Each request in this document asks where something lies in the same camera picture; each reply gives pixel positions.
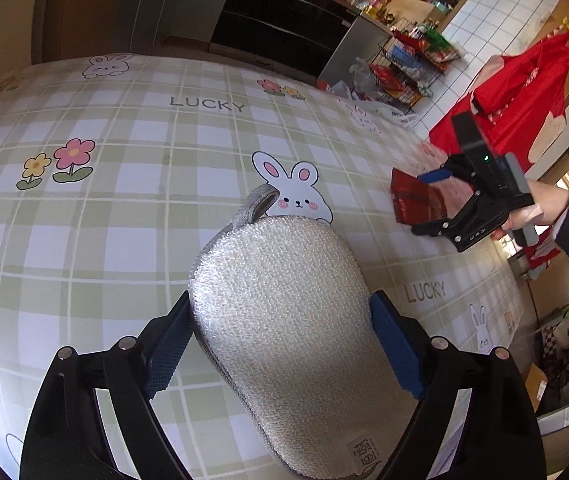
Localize dark red foil packet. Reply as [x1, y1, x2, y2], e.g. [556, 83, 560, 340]
[389, 168, 447, 226]

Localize white microfiber cleaning sponge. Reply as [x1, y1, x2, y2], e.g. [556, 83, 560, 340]
[189, 184, 415, 479]

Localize grey kitchen base cabinets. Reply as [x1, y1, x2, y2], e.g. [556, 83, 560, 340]
[121, 0, 226, 52]

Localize person right hand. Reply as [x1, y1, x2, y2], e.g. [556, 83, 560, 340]
[490, 180, 569, 240]

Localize white plastic bag on floor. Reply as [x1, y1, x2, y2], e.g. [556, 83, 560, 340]
[325, 80, 419, 127]

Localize red hanging apron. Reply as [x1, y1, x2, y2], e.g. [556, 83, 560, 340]
[429, 28, 569, 171]

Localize green plaid bunny tablecloth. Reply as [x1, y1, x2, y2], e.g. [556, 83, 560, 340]
[0, 54, 527, 476]

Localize black built-in oven stove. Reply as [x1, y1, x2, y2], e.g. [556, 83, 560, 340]
[211, 0, 359, 78]

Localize wire snack rack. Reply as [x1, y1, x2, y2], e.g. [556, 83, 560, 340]
[367, 18, 465, 112]

